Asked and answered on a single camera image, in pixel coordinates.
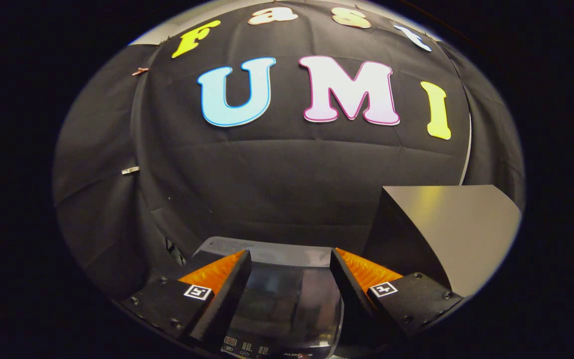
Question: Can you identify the black backdrop cloth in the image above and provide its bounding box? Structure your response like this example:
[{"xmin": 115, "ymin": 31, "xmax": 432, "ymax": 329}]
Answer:
[{"xmin": 52, "ymin": 0, "xmax": 526, "ymax": 300}]

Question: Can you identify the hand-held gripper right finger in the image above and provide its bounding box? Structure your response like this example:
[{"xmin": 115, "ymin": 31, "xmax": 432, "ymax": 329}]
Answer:
[{"xmin": 329, "ymin": 247, "xmax": 465, "ymax": 346}]

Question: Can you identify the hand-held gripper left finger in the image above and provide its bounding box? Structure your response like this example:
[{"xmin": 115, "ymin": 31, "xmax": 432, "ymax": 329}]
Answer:
[{"xmin": 118, "ymin": 249, "xmax": 253, "ymax": 351}]

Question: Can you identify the glossy grey box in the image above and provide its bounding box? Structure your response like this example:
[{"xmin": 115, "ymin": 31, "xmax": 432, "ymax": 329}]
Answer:
[{"xmin": 361, "ymin": 184, "xmax": 523, "ymax": 298}]

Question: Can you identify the grey washing machine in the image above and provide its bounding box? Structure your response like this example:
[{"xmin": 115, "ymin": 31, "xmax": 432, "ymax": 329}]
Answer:
[{"xmin": 186, "ymin": 236, "xmax": 348, "ymax": 359}]

